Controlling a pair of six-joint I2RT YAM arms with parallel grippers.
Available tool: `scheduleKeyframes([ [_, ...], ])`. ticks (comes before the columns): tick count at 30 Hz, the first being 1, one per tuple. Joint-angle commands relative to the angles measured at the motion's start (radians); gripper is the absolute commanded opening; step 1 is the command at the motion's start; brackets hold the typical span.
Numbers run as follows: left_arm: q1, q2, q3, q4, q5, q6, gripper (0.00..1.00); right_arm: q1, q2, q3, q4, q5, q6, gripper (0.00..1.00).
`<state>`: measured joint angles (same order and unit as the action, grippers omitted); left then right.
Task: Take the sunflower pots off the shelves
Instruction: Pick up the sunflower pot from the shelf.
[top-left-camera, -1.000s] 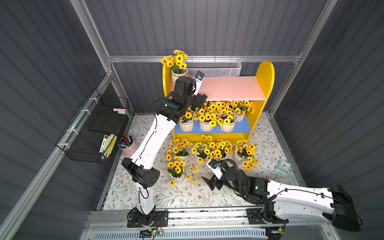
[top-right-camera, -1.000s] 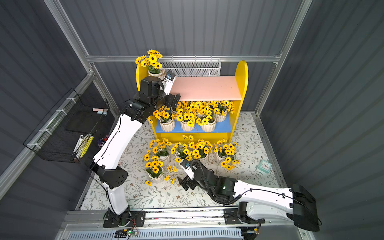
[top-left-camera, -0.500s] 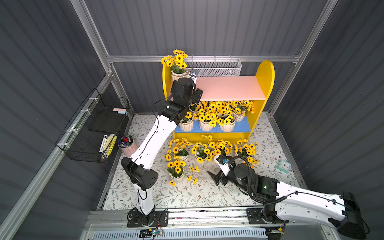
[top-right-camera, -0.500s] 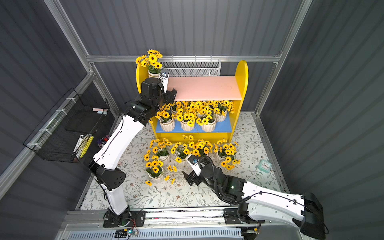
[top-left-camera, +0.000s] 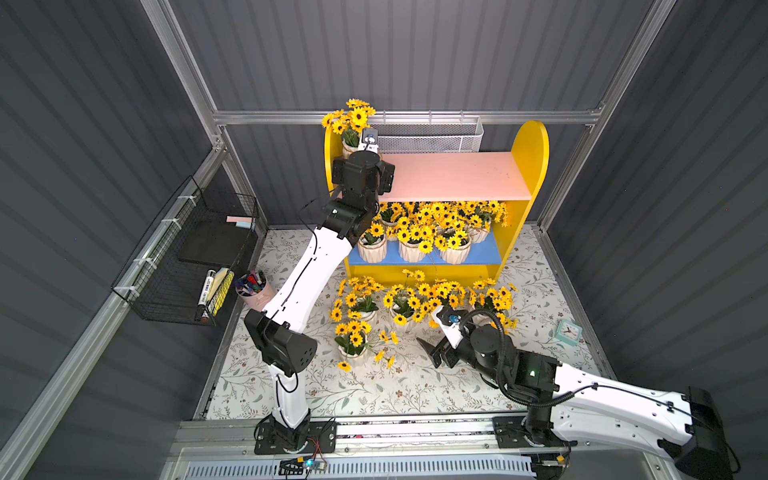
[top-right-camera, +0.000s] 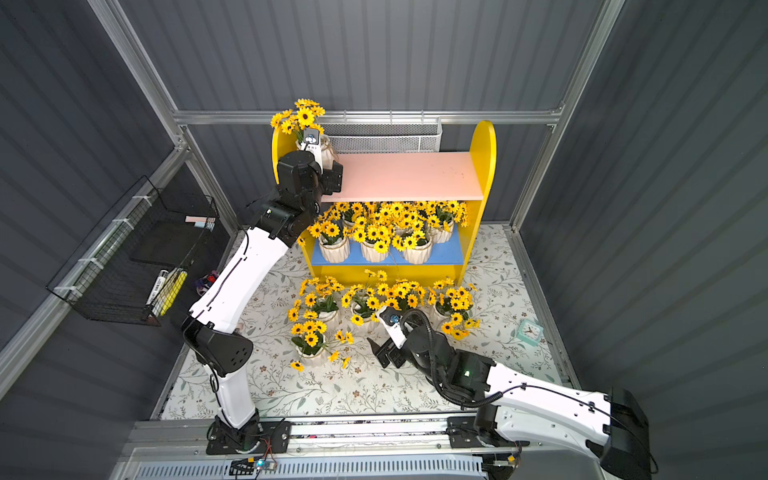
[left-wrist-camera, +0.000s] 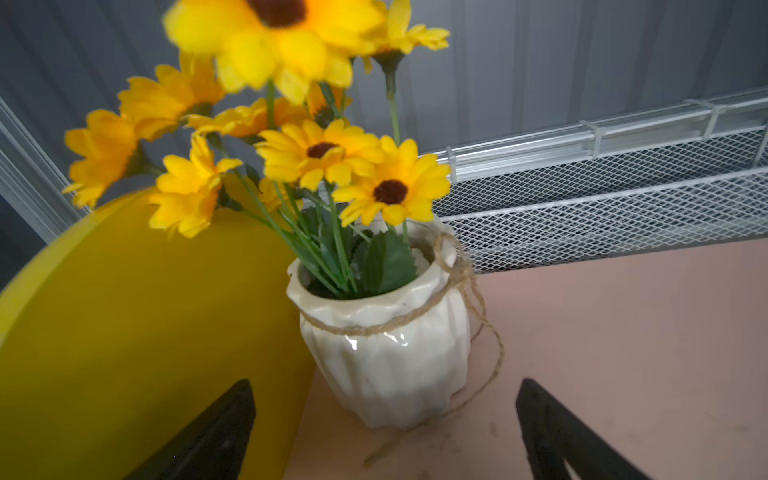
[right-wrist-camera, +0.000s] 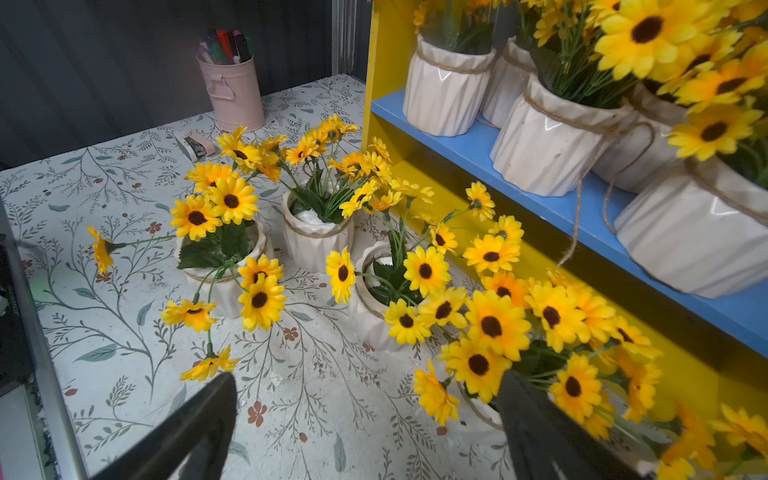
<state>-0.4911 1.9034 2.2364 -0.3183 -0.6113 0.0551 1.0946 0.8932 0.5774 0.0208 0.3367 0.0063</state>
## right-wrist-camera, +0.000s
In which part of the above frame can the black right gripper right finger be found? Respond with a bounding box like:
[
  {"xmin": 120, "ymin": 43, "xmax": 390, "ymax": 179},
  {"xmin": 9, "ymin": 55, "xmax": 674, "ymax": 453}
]
[{"xmin": 496, "ymin": 370, "xmax": 640, "ymax": 479}]

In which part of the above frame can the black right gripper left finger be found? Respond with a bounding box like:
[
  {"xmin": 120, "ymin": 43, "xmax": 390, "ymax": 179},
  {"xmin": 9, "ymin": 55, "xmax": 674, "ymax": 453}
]
[{"xmin": 95, "ymin": 373, "xmax": 237, "ymax": 479}]

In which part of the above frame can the shelf sunflower pot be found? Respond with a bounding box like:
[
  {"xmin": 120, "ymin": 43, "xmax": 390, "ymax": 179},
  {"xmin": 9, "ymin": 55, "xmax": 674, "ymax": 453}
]
[
  {"xmin": 613, "ymin": 35, "xmax": 768, "ymax": 300},
  {"xmin": 86, "ymin": 158, "xmax": 289, "ymax": 384},
  {"xmin": 592, "ymin": 84, "xmax": 686, "ymax": 194},
  {"xmin": 323, "ymin": 179, "xmax": 526, "ymax": 352},
  {"xmin": 403, "ymin": 0, "xmax": 509, "ymax": 137},
  {"xmin": 413, "ymin": 271, "xmax": 662, "ymax": 439},
  {"xmin": 491, "ymin": 1, "xmax": 744, "ymax": 197}
]

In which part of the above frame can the sunflower pot taken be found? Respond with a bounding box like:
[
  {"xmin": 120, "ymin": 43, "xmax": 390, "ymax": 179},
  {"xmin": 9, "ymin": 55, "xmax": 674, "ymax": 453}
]
[
  {"xmin": 216, "ymin": 115, "xmax": 392, "ymax": 273},
  {"xmin": 655, "ymin": 400, "xmax": 767, "ymax": 479}
]

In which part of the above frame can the yellow wooden shelf unit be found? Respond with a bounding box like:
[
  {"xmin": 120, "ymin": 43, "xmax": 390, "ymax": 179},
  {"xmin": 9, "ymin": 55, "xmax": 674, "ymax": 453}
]
[{"xmin": 364, "ymin": 1, "xmax": 767, "ymax": 419}]

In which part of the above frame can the small pink tape dispenser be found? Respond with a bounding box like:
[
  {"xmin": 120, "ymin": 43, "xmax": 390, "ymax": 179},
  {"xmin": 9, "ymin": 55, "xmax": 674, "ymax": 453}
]
[{"xmin": 173, "ymin": 130, "xmax": 218, "ymax": 163}]

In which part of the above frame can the pink metal pen bucket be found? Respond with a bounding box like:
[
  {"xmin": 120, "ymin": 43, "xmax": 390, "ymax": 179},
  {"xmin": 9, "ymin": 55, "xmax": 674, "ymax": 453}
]
[{"xmin": 196, "ymin": 27, "xmax": 265, "ymax": 132}]

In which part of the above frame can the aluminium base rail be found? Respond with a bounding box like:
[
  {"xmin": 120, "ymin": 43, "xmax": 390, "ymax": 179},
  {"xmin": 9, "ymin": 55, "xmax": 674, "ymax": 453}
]
[{"xmin": 1, "ymin": 211, "xmax": 88, "ymax": 479}]

